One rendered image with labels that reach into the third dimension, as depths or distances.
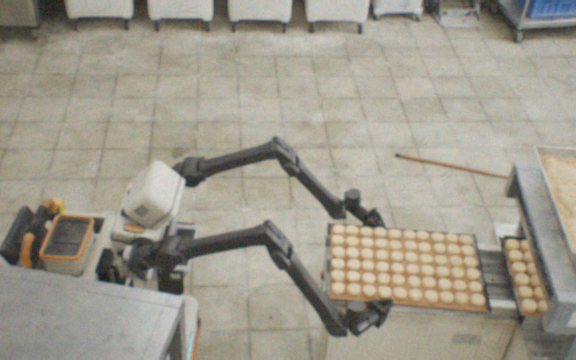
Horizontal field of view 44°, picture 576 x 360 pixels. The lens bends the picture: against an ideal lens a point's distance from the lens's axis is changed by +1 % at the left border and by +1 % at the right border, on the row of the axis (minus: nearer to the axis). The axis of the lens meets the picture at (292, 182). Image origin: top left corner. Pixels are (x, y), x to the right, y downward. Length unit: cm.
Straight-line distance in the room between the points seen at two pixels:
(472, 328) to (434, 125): 255
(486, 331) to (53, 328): 183
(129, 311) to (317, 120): 374
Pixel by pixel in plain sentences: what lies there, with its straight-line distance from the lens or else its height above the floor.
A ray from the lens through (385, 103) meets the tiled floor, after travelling 526.
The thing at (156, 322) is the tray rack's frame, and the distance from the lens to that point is 136.
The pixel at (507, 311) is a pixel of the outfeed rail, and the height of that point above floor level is 87.
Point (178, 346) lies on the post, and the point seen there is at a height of 170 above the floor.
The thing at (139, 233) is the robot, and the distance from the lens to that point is 255.
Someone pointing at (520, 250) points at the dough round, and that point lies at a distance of 297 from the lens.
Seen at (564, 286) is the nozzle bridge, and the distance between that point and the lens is 249.
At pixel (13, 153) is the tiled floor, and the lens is 484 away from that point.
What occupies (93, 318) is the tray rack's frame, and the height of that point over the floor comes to 182.
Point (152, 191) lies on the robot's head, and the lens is 247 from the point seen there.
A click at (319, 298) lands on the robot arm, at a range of 244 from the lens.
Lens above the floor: 288
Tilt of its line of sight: 41 degrees down
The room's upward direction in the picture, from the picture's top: 4 degrees clockwise
